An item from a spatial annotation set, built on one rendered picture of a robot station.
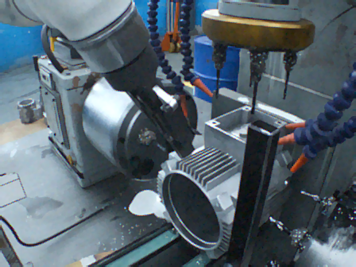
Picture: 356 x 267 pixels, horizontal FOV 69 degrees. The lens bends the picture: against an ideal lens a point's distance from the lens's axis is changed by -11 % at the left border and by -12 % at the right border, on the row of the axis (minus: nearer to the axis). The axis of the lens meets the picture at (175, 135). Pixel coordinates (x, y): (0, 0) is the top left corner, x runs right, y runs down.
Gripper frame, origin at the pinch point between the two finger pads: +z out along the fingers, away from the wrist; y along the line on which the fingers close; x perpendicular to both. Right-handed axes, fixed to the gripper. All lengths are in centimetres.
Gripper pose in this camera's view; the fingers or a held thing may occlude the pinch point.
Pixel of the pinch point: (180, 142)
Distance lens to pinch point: 51.4
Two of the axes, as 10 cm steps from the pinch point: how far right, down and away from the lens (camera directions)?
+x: -6.6, 7.1, -2.3
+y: -6.4, -3.8, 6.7
